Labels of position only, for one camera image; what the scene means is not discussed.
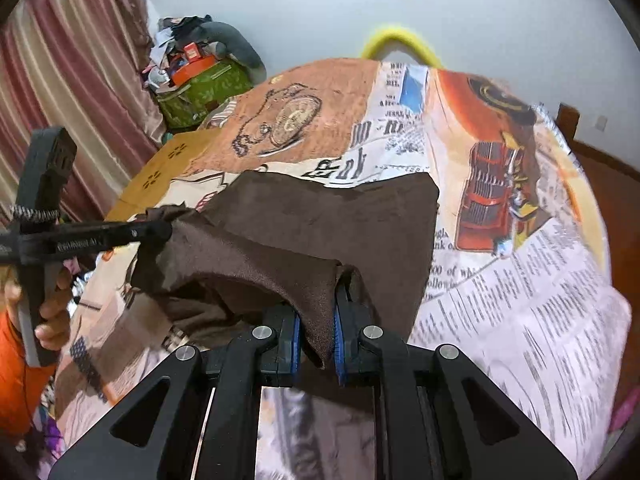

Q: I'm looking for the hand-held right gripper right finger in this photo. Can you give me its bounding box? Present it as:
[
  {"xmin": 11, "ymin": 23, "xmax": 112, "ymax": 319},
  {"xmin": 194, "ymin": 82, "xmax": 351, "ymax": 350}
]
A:
[{"xmin": 334, "ymin": 280, "xmax": 578, "ymax": 480}]

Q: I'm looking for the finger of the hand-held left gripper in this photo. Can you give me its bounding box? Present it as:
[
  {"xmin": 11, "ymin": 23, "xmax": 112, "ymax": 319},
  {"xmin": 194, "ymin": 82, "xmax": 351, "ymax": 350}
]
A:
[{"xmin": 55, "ymin": 220, "xmax": 173, "ymax": 261}]

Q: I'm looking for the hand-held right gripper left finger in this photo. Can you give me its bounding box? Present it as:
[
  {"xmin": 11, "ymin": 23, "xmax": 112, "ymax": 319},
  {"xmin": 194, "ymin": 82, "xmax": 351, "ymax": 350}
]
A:
[{"xmin": 47, "ymin": 305, "xmax": 301, "ymax": 480}]

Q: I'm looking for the brown t-shirt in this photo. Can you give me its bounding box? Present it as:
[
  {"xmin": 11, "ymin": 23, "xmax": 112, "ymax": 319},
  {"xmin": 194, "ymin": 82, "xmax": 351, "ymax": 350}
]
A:
[{"xmin": 131, "ymin": 170, "xmax": 441, "ymax": 371}]

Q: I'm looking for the person's left hand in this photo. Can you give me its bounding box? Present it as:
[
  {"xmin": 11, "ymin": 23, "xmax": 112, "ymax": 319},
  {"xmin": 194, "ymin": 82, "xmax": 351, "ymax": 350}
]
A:
[{"xmin": 34, "ymin": 265, "xmax": 74, "ymax": 352}]

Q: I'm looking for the wooden lap desk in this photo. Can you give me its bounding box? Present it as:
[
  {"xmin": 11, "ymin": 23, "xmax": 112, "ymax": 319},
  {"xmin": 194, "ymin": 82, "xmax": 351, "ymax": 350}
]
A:
[{"xmin": 107, "ymin": 130, "xmax": 223, "ymax": 223}]

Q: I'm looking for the striped red curtain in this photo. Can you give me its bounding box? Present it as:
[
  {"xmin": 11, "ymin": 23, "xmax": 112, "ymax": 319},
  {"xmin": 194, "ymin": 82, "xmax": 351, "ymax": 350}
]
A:
[{"xmin": 0, "ymin": 0, "xmax": 171, "ymax": 241}]

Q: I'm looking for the pile of clutter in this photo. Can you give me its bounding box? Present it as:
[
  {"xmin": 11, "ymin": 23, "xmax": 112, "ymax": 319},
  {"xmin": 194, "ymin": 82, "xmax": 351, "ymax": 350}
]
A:
[{"xmin": 142, "ymin": 16, "xmax": 221, "ymax": 91}]

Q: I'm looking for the printed bed sheet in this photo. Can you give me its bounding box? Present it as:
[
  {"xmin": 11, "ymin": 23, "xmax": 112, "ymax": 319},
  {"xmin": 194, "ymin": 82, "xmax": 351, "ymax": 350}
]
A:
[{"xmin": 50, "ymin": 57, "xmax": 633, "ymax": 480}]

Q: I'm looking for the green patterned bag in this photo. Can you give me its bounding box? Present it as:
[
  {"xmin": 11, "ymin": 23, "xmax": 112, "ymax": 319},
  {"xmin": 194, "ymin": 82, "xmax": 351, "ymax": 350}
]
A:
[{"xmin": 157, "ymin": 60, "xmax": 253, "ymax": 131}]

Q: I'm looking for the orange box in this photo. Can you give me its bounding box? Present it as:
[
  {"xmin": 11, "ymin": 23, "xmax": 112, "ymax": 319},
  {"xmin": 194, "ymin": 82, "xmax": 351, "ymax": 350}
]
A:
[{"xmin": 170, "ymin": 55, "xmax": 218, "ymax": 86}]

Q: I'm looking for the grey garment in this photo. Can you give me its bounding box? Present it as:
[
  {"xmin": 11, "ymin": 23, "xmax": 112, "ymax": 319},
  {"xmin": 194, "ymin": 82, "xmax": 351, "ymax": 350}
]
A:
[{"xmin": 197, "ymin": 21, "xmax": 266, "ymax": 71}]

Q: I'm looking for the wooden bedpost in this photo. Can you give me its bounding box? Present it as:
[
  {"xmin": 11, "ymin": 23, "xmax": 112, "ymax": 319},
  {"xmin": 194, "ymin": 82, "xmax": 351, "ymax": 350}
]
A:
[{"xmin": 556, "ymin": 102, "xmax": 581, "ymax": 143}]

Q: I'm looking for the yellow foam tube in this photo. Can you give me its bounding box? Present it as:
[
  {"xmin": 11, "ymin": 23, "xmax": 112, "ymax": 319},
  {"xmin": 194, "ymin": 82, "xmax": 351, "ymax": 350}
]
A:
[{"xmin": 361, "ymin": 22, "xmax": 445, "ymax": 68}]

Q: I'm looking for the braided black and white cord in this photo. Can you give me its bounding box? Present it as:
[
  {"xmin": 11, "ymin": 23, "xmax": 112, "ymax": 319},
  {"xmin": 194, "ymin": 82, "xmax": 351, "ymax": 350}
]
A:
[{"xmin": 11, "ymin": 204, "xmax": 62, "ymax": 222}]

